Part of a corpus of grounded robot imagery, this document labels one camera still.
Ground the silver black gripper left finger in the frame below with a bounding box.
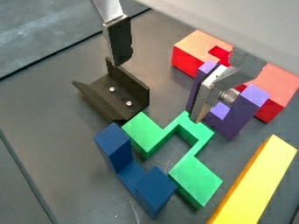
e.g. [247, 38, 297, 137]
[90, 0, 134, 67]

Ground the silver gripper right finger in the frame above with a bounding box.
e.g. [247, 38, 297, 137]
[190, 47, 267, 123]

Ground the purple U-shaped block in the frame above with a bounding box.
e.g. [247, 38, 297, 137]
[186, 60, 270, 140]

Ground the red puzzle board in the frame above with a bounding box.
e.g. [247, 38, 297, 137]
[173, 30, 299, 123]

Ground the green zigzag block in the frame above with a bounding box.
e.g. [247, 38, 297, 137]
[122, 111, 223, 209]

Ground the blue U-shaped block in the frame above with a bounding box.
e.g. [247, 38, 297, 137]
[94, 122, 177, 219]

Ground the yellow long block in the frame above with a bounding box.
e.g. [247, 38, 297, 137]
[207, 135, 298, 224]

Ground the black angled bracket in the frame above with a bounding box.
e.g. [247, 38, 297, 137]
[72, 57, 150, 123]

